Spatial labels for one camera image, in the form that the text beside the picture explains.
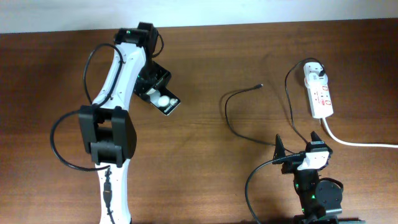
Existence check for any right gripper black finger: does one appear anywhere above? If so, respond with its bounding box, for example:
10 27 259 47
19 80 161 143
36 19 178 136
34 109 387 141
273 134 285 164
310 131 323 143

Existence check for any black charger cable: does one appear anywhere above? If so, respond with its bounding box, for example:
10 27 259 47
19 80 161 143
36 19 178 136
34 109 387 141
224 57 326 147

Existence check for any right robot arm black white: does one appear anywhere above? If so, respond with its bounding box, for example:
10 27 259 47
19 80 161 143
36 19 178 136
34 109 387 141
273 132 343 223

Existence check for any white power strip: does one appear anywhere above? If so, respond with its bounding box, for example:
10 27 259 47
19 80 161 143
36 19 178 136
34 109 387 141
303 62 333 119

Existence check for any white power strip cord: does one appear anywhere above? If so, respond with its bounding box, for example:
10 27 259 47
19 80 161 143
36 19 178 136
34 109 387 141
320 117 398 149

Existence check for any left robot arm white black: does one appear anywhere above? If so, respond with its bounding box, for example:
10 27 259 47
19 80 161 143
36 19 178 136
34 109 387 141
78 22 181 223

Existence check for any black smartphone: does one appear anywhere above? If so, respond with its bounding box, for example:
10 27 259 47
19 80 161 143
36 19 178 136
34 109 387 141
147 88 181 116

